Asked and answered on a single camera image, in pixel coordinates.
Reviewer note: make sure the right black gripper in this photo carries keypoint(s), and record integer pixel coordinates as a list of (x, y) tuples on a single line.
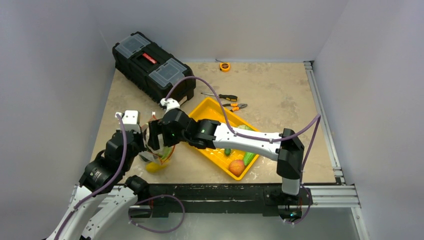
[(154, 135)]

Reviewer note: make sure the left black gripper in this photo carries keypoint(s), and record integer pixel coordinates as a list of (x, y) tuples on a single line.
[(139, 137)]

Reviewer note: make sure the clear zip top bag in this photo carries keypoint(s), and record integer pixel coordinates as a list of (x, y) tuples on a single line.
[(147, 156)]

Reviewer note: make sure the yellow corn toy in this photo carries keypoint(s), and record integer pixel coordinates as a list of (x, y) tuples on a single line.
[(153, 167)]

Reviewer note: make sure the white cauliflower toy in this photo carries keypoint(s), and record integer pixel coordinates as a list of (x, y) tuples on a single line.
[(154, 142)]

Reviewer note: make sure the green wrinkled guava toy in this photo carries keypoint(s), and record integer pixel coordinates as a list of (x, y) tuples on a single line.
[(167, 152)]

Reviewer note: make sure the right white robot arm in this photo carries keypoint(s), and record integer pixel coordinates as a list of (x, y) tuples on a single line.
[(284, 148)]

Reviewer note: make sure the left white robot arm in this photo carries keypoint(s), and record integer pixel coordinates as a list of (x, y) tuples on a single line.
[(82, 221)]

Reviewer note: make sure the black plastic toolbox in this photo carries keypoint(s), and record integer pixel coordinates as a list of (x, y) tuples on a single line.
[(151, 68)]

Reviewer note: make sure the dark green chili pepper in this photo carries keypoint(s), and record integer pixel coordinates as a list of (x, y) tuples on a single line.
[(227, 151)]

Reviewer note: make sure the green cabbage toy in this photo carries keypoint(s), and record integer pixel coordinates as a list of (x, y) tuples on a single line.
[(245, 127)]

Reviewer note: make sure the yellow plastic tray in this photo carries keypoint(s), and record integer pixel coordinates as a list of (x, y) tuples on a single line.
[(209, 108)]

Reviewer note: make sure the orange peach toy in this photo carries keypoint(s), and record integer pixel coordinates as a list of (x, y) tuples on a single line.
[(236, 167)]

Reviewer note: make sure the orange tape measure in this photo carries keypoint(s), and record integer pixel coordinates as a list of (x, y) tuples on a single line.
[(224, 66)]

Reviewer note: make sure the green cucumber toy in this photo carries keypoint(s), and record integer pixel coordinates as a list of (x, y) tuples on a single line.
[(248, 157)]

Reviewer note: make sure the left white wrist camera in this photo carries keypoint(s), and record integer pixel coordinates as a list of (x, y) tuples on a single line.
[(130, 119)]

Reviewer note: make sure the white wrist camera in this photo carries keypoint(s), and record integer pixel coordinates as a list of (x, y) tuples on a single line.
[(130, 119), (169, 104)]

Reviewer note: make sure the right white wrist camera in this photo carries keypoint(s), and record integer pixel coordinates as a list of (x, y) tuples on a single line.
[(169, 104)]

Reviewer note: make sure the yellow-handled screwdriver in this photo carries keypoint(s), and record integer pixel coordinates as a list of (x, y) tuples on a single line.
[(228, 97)]

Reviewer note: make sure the orange-handled pliers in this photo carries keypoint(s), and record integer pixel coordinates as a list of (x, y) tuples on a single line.
[(233, 107)]

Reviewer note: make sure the aluminium frame rail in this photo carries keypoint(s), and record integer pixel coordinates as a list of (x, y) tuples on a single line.
[(342, 195)]

